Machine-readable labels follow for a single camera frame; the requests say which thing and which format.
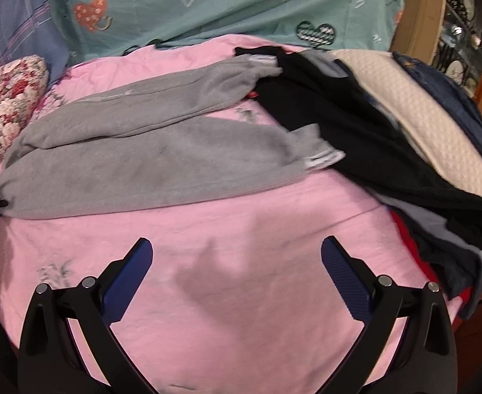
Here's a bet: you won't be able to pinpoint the grey sweatpants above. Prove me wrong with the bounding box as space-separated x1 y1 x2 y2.
0 55 344 220

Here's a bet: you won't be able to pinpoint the pink floral bed sheet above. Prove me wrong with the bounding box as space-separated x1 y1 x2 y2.
0 33 464 394

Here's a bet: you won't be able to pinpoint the cream textured blanket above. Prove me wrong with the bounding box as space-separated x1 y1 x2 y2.
323 49 482 197

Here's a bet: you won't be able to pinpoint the black garment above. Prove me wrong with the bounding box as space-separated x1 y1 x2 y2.
235 45 482 250

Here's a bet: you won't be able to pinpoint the red floral bolster pillow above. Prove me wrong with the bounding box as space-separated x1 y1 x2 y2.
0 55 48 164

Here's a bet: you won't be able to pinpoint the dark navy garment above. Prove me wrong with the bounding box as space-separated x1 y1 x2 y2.
391 52 482 157

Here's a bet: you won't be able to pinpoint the blue plaid pillow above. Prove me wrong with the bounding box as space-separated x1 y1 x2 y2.
0 0 69 84

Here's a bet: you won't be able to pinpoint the teal heart-print quilt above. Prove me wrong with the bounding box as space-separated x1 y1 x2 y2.
49 0 405 63

